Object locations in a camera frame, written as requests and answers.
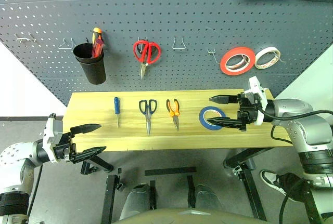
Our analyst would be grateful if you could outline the grey rounded robot leg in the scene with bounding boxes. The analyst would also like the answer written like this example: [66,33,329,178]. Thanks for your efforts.
[119,183,151,222]
[195,184,222,214]

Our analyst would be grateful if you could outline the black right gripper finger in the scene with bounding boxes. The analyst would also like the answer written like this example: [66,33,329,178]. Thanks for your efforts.
[209,94,239,104]
[207,116,243,131]

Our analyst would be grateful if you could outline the orange and black screwdriver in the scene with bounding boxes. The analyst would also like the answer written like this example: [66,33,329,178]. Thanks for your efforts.
[91,27,104,53]

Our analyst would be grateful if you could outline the cream tape roll red print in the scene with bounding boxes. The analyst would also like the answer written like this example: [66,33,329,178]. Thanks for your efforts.
[225,54,249,71]

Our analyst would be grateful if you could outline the orange and black pliers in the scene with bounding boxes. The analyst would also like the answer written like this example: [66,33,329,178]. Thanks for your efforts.
[166,98,181,132]

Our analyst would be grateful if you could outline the white tape roll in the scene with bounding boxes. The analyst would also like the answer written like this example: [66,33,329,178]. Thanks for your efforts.
[254,46,281,70]

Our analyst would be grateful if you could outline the black table leg post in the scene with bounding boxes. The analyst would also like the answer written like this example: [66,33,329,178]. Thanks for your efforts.
[100,174,123,224]
[233,164,267,222]

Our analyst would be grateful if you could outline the white and black sneaker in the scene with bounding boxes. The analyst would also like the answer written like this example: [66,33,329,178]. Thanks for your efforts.
[260,169,283,196]

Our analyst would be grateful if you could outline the black trouser leg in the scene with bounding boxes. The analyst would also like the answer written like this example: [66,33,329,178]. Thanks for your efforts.
[277,172,313,203]

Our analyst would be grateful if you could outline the blue handled screwdriver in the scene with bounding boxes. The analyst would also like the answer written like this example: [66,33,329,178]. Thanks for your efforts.
[113,97,121,128]

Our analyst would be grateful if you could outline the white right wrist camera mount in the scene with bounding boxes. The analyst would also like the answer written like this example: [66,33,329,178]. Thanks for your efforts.
[244,76,268,126]

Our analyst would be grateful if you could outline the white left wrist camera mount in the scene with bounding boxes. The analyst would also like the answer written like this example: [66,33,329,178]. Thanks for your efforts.
[42,113,64,163]

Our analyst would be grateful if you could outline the black table brace bar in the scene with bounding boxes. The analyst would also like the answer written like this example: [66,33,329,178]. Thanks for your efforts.
[223,147,274,177]
[80,154,114,175]

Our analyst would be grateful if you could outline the blue tape roll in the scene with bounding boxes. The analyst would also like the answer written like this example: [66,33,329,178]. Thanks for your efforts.
[199,106,226,131]

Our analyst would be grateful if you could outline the black floor tape strip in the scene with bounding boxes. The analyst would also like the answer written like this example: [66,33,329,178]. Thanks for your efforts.
[144,166,196,177]

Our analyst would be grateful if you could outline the red handled screwdriver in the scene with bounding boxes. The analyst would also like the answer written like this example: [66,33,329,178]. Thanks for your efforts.
[91,38,106,59]

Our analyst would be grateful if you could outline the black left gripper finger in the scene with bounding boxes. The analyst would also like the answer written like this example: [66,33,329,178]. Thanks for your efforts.
[69,123,103,135]
[69,146,107,164]

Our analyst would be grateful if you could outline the blue and black scissors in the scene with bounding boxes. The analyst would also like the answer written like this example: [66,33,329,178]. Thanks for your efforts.
[138,99,158,136]

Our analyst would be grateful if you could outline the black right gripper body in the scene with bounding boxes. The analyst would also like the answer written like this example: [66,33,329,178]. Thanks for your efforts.
[236,92,263,133]

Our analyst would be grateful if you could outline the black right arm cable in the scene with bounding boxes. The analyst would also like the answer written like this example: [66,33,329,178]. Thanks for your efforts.
[253,103,333,144]

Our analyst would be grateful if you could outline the red handled scissors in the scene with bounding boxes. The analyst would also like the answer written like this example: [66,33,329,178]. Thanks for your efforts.
[133,39,162,80]

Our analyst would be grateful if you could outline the grey perforated pegboard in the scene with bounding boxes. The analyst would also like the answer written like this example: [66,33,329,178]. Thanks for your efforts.
[0,0,333,108]

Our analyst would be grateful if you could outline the narrow black strip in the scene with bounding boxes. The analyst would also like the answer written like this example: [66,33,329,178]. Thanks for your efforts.
[149,180,157,209]
[187,175,196,208]

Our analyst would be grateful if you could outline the black plastic cup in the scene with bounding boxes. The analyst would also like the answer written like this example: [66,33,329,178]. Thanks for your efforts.
[72,42,107,85]

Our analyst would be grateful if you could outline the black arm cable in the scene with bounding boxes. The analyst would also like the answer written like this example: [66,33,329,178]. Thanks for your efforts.
[253,103,333,144]
[27,165,44,217]

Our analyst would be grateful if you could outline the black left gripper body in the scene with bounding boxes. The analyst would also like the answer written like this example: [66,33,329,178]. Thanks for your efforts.
[52,131,76,163]

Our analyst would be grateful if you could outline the dark olive robot torso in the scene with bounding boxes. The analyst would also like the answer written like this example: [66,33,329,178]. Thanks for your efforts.
[111,207,261,224]

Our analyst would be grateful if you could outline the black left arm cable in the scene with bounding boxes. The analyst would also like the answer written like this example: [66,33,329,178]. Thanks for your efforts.
[27,165,44,217]

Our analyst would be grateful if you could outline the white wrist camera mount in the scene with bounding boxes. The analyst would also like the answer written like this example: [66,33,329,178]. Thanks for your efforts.
[42,113,64,163]
[244,76,268,126]

